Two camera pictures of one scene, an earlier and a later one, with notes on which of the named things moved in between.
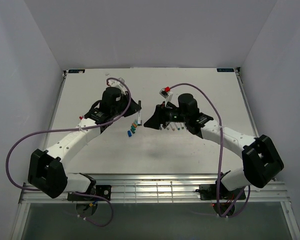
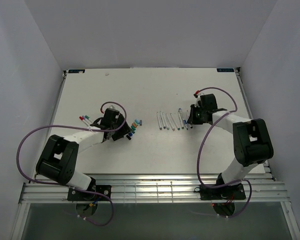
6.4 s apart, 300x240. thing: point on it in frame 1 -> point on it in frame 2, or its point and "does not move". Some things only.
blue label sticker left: [76, 71] does not move
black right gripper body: [173, 115] -> [197, 114]
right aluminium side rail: [241, 80] does not move
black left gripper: [133, 108] -> [124, 128]
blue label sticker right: [225, 70] does not move
